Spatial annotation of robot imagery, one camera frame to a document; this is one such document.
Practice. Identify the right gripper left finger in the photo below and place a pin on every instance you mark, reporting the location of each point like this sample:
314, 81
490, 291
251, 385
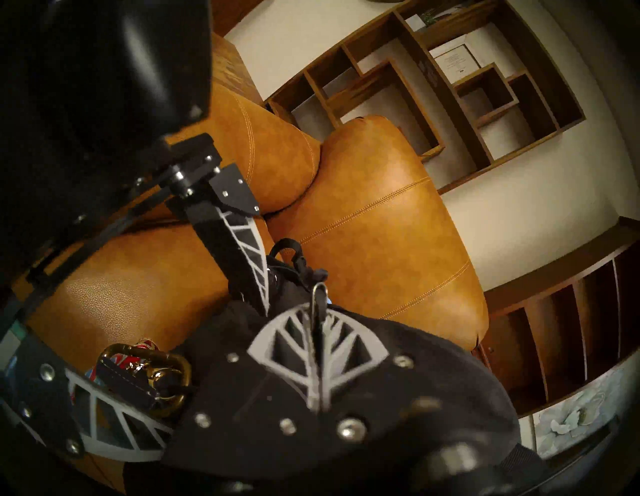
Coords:
250, 405

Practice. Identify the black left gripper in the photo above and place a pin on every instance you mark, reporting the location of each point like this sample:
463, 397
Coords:
75, 100

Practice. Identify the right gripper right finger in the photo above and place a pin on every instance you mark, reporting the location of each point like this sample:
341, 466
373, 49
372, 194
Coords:
390, 415

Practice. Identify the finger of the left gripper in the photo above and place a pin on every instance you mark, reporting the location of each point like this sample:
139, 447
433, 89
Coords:
45, 400
235, 235

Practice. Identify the black zipper backpack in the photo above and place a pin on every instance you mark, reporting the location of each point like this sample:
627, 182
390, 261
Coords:
290, 287

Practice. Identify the tan leather armchair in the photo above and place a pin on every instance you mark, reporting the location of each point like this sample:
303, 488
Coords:
380, 225

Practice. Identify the striped wood coffee table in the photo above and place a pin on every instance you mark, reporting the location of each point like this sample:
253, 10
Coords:
232, 65

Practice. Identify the cherry wood bookcase hutch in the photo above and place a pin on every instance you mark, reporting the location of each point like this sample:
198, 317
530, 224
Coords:
560, 320

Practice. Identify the white flower painting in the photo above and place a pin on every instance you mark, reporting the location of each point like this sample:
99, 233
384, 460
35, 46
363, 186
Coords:
585, 410

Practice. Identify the open wooden shelf unit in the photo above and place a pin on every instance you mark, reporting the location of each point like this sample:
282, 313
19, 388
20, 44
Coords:
425, 65

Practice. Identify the small potted plant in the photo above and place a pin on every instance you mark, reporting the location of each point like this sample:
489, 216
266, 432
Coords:
415, 21

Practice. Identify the white framed certificate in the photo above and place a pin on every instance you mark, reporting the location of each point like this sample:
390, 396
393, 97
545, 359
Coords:
457, 60

